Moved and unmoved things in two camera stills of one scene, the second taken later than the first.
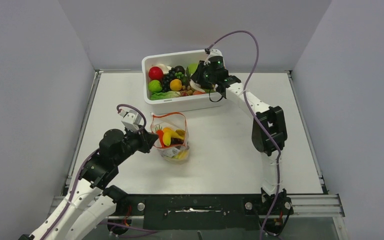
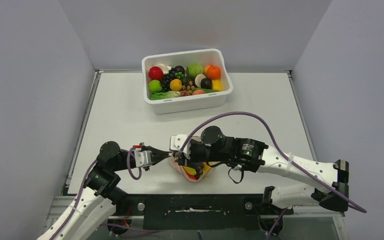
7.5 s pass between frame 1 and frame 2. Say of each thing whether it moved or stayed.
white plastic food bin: stayed
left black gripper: moved
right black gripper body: moved
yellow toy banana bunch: moved
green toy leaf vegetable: stayed
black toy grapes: stayed
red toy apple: stayed
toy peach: stayed
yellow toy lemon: stayed
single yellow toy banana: moved
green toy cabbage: stayed
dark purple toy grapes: moved
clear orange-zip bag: moved
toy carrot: moved
